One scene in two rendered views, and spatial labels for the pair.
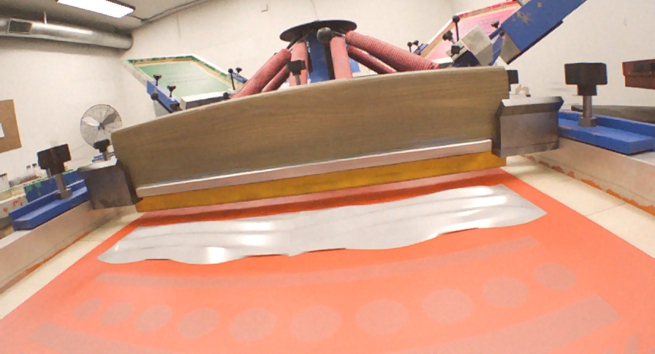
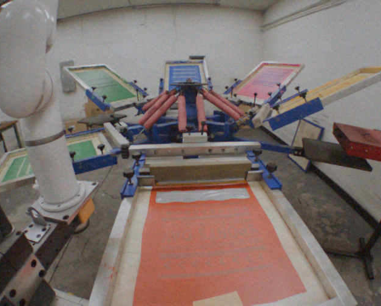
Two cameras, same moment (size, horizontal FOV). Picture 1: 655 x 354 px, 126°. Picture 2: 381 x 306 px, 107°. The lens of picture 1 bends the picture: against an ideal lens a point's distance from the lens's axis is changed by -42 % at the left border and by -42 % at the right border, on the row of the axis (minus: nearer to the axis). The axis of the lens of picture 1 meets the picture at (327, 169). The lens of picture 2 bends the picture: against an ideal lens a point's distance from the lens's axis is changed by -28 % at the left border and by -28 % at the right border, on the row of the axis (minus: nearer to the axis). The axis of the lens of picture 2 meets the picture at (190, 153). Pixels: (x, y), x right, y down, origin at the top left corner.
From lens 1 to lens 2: 57 cm
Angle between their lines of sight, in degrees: 12
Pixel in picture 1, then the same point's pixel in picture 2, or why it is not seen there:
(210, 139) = (181, 172)
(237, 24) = (123, 31)
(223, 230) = (187, 194)
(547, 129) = (259, 176)
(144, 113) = not seen: hidden behind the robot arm
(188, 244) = (181, 198)
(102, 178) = (145, 179)
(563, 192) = (256, 192)
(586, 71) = (269, 168)
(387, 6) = (221, 33)
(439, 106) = (233, 170)
